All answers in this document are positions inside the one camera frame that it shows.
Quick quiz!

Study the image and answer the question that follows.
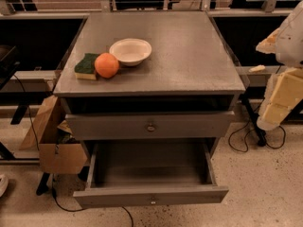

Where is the green yellow sponge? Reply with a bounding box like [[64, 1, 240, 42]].
[[74, 53, 98, 80]]

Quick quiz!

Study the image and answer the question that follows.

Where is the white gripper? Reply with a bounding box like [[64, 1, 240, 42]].
[[257, 68, 303, 131]]

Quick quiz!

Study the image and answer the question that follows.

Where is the orange fruit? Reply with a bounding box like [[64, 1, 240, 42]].
[[95, 53, 119, 79]]

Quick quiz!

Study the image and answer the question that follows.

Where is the small yellow foam piece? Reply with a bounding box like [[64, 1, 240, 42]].
[[249, 64, 266, 73]]

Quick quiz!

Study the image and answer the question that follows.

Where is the cardboard box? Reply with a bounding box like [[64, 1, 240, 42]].
[[20, 96, 88, 174]]

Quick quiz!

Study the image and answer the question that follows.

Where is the black table leg right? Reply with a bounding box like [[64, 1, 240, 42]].
[[241, 94, 267, 147]]

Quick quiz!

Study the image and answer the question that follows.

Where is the grey top drawer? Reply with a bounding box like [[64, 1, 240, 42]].
[[66, 111, 235, 141]]

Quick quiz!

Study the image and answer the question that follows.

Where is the black floor cable left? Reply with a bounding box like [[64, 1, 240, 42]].
[[12, 74, 134, 227]]

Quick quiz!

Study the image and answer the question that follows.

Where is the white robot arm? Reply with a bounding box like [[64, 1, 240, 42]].
[[256, 1, 303, 131]]

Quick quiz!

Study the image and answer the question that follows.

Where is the white ceramic bowl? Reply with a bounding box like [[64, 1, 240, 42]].
[[109, 38, 152, 66]]

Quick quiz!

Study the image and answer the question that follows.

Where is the black floor cables right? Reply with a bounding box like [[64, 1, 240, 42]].
[[227, 64, 287, 153]]

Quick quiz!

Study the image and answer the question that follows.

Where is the grey wooden drawer cabinet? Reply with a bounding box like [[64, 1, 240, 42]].
[[52, 10, 247, 149]]

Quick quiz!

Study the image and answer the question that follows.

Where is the grey drawer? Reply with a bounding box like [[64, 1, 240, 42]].
[[66, 111, 235, 141], [74, 139, 228, 208]]

